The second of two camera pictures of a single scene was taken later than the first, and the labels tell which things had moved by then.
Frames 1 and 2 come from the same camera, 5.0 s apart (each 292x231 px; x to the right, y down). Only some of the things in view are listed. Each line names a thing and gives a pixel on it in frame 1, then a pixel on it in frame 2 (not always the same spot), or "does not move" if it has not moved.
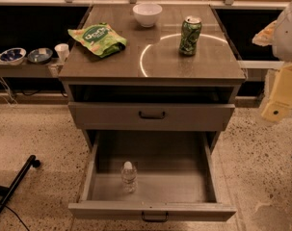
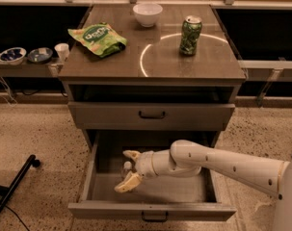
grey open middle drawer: [178, 177] does not move
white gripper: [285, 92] → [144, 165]
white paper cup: [63, 50] does not move
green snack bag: [98, 38] does not move
